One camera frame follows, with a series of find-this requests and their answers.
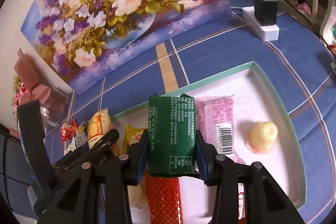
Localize white persimmon snack packet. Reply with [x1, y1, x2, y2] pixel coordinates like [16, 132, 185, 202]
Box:
[64, 122, 88, 155]

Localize orange cream snack packet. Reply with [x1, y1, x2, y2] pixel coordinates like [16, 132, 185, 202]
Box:
[87, 109, 113, 149]

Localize red gold-patterned snack packet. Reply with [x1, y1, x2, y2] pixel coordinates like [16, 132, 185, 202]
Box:
[145, 172, 183, 224]

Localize dark green snack packet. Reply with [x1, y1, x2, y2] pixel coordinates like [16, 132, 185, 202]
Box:
[147, 94, 197, 178]

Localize small red snack packet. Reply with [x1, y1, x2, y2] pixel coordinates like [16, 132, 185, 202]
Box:
[59, 119, 79, 143]

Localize yellow bread packet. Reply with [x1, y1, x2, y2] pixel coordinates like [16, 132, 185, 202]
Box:
[122, 124, 147, 212]

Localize white tray with green rim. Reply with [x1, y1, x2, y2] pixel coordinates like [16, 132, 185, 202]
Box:
[112, 61, 306, 223]

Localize pink barcode snack packet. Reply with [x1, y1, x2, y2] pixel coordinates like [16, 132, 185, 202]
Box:
[195, 96, 244, 164]

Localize blue checked tablecloth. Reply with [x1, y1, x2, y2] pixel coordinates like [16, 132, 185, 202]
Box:
[0, 0, 336, 224]

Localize white power strip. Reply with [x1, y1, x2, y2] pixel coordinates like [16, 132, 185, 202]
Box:
[243, 6, 280, 42]

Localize flower painting poster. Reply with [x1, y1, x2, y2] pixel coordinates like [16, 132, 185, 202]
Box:
[21, 0, 231, 93]

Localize black power adapter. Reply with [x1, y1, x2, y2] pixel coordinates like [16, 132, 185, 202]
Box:
[254, 0, 278, 26]

